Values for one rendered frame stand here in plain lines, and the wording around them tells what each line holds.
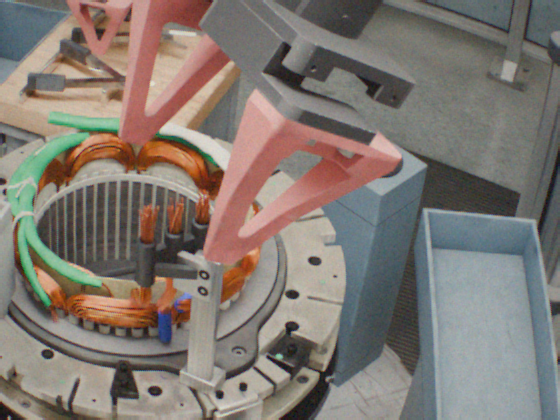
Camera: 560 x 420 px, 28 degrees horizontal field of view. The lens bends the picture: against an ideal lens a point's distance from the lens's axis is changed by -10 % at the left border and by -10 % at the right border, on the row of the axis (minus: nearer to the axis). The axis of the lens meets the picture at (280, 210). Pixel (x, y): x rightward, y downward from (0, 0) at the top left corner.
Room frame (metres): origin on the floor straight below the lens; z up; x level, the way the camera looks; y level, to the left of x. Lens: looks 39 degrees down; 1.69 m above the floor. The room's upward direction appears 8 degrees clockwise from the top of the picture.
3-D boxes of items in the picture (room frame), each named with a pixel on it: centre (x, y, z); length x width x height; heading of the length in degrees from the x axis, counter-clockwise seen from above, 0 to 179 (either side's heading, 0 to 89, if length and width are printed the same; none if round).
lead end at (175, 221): (0.54, 0.06, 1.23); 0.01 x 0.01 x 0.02; 79
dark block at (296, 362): (0.58, -0.02, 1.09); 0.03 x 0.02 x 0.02; 156
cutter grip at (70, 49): (0.93, 0.22, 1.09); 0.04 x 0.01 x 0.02; 60
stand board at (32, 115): (0.94, 0.17, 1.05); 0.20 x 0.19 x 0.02; 75
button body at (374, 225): (0.89, -0.08, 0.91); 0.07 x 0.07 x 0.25; 52
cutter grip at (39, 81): (0.87, 0.23, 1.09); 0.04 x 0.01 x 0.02; 90
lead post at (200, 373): (0.54, 0.03, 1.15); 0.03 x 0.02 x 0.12; 71
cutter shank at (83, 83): (0.88, 0.18, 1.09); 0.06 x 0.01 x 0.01; 100
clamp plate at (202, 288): (0.53, 0.04, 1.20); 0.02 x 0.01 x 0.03; 71
